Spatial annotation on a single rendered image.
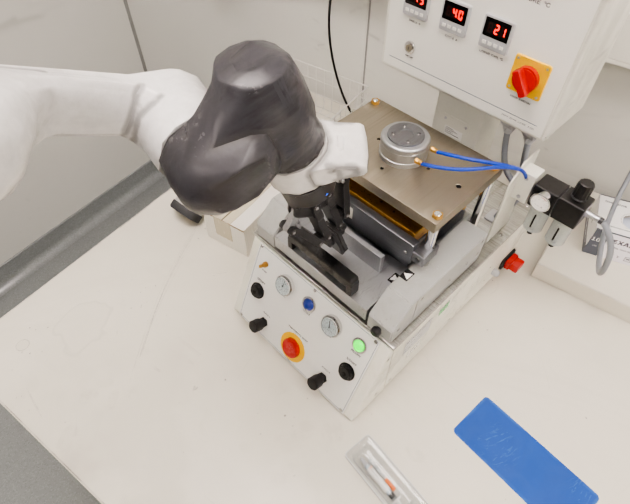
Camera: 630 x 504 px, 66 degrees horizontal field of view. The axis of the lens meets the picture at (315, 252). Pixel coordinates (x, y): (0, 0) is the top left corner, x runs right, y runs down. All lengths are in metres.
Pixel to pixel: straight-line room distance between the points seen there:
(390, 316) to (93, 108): 0.50
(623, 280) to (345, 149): 0.79
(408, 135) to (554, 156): 0.64
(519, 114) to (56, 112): 0.63
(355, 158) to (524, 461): 0.63
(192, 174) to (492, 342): 0.75
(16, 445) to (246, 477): 1.17
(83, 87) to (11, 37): 1.46
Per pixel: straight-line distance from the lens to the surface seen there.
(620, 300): 1.17
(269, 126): 0.49
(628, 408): 1.10
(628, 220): 1.24
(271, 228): 0.88
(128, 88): 0.56
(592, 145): 1.34
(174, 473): 0.94
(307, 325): 0.90
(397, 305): 0.77
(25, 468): 1.92
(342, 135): 0.59
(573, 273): 1.17
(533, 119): 0.83
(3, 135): 0.42
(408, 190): 0.76
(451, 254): 0.83
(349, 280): 0.76
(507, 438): 0.98
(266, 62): 0.48
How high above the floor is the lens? 1.63
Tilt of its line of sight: 51 degrees down
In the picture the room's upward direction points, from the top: straight up
